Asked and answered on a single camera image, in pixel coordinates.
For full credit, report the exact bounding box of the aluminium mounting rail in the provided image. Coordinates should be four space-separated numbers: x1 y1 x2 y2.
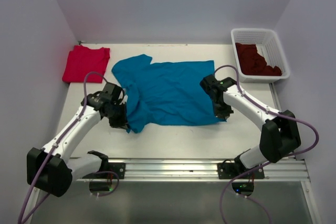
73 157 310 183

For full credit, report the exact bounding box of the blue t shirt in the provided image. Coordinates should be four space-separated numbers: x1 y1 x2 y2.
111 54 220 133

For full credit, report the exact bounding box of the dark red t shirt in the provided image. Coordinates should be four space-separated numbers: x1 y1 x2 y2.
235 43 282 76

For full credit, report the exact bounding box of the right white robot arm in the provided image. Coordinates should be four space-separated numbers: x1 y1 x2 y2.
200 74 301 178

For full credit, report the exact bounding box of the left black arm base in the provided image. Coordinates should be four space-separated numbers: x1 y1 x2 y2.
88 151 126 197

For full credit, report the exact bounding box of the folded red t shirt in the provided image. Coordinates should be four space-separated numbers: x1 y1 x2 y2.
62 45 110 83

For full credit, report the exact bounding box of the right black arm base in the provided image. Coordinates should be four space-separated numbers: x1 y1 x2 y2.
217 159 265 196

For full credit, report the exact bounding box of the white plastic basket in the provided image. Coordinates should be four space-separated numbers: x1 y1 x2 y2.
230 28 290 83

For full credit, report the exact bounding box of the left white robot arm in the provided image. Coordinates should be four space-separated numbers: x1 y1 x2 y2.
27 82 129 197

